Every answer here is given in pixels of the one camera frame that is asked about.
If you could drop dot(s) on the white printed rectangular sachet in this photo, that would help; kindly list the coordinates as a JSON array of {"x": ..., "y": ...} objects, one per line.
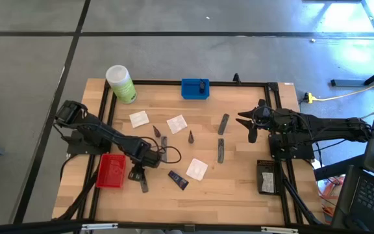
[{"x": 267, "y": 182}]

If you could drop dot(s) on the small dark cone tube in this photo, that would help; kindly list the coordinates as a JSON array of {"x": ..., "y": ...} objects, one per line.
[
  {"x": 191, "y": 138},
  {"x": 156, "y": 132}
]

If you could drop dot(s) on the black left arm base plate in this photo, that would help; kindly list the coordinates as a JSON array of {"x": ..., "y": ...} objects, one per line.
[{"x": 76, "y": 149}]

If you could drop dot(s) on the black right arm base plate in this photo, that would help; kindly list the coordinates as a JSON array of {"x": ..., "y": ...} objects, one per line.
[{"x": 305, "y": 152}]

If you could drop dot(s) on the black overhead beam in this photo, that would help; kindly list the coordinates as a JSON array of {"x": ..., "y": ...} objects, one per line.
[{"x": 28, "y": 228}]

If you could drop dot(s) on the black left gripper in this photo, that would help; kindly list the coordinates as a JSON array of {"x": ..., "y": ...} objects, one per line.
[{"x": 146, "y": 156}]

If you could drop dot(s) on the black clamp knob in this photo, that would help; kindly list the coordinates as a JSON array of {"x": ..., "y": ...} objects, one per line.
[{"x": 236, "y": 78}]

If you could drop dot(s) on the dark grey strip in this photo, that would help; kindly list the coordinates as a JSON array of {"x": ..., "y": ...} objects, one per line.
[
  {"x": 164, "y": 141},
  {"x": 223, "y": 124},
  {"x": 144, "y": 187},
  {"x": 220, "y": 150}
]

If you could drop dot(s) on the black plastic basket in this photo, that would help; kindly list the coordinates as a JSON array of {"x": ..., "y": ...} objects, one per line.
[{"x": 269, "y": 166}]

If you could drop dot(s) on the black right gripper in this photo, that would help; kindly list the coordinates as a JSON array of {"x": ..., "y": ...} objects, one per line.
[{"x": 269, "y": 120}]

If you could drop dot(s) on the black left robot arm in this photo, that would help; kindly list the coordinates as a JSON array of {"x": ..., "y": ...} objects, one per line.
[{"x": 109, "y": 135}]

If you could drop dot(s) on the dark blue squeeze tube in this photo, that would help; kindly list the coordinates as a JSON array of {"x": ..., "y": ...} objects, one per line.
[{"x": 178, "y": 180}]

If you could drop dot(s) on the green disinfecting wipes canister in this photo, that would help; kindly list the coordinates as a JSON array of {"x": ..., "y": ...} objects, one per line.
[{"x": 122, "y": 86}]

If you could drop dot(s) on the black desk leg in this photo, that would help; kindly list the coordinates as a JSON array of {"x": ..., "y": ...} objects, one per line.
[{"x": 346, "y": 83}]

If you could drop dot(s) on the white square packet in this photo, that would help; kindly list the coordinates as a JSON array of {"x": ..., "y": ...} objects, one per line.
[
  {"x": 196, "y": 169},
  {"x": 139, "y": 119},
  {"x": 176, "y": 124}
]

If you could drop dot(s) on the black support bar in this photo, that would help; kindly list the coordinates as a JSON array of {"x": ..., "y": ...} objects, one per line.
[{"x": 339, "y": 167}]

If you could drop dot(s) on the red plastic basket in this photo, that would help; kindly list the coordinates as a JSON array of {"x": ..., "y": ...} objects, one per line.
[{"x": 110, "y": 170}]

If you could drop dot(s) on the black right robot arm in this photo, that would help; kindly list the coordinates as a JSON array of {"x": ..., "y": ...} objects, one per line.
[{"x": 336, "y": 126}]

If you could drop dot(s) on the blue plastic basket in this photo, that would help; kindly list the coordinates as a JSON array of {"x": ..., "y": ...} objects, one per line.
[{"x": 190, "y": 92}]

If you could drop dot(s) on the black aluminium table frame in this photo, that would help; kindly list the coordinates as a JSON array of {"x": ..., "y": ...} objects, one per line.
[{"x": 157, "y": 82}]

